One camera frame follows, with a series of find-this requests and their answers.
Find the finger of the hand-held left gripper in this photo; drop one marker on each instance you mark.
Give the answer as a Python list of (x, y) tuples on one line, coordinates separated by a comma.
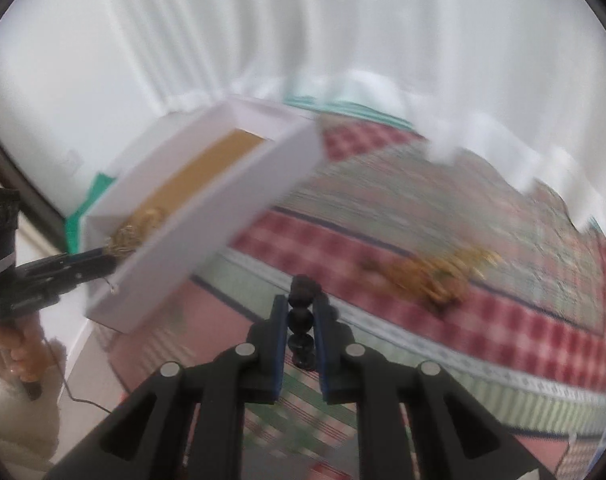
[(88, 258), (78, 274)]

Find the white curtain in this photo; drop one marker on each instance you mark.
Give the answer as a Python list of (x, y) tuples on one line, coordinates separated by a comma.
[(333, 20)]

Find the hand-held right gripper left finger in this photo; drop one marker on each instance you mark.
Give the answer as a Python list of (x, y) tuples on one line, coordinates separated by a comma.
[(280, 332)]

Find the striped blue cloth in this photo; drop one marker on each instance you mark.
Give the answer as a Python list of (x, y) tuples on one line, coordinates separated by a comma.
[(353, 110)]

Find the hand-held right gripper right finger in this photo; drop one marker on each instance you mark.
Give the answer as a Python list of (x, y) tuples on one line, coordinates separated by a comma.
[(321, 342)]

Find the white drawer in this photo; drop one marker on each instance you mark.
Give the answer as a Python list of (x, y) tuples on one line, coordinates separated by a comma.
[(223, 225)]

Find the green cloth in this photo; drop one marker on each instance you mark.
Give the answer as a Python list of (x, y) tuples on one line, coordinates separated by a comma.
[(80, 220)]

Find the person's left forearm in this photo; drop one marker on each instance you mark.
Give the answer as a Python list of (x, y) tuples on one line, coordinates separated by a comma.
[(18, 420)]

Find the patchwork plaid quilt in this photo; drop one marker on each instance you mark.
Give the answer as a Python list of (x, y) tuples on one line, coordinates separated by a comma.
[(433, 330)]

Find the person's left hand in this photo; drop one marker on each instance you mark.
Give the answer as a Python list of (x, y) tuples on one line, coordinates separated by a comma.
[(18, 355)]

